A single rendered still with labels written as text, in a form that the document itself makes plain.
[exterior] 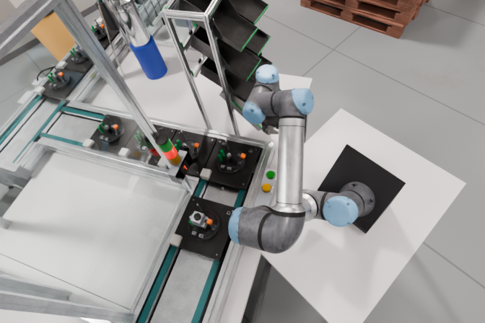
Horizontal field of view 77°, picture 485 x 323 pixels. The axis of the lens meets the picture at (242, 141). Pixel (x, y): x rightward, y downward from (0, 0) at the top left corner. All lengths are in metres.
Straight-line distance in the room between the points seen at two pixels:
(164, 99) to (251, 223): 1.30
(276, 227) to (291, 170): 0.16
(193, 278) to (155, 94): 1.20
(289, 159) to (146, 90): 1.48
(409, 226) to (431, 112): 1.71
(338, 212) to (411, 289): 1.28
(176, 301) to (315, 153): 0.96
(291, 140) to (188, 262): 0.81
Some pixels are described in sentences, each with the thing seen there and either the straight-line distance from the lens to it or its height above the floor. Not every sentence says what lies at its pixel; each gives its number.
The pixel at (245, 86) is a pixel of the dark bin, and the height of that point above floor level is 1.22.
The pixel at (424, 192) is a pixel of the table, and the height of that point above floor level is 0.86.
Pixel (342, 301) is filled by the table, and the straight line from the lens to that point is 1.44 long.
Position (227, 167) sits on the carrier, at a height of 1.00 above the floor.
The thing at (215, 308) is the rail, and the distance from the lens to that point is 1.35.
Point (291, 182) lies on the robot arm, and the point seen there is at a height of 1.50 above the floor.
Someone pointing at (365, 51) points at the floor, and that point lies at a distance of 3.53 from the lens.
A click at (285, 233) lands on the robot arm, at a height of 1.43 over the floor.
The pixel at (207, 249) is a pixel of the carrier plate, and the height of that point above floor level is 0.97.
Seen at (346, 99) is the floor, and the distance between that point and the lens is 3.04.
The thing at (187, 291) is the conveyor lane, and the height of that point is 0.92.
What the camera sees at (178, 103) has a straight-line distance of 2.00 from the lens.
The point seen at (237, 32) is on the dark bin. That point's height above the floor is 1.53.
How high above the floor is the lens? 2.28
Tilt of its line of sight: 56 degrees down
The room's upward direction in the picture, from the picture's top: 14 degrees counter-clockwise
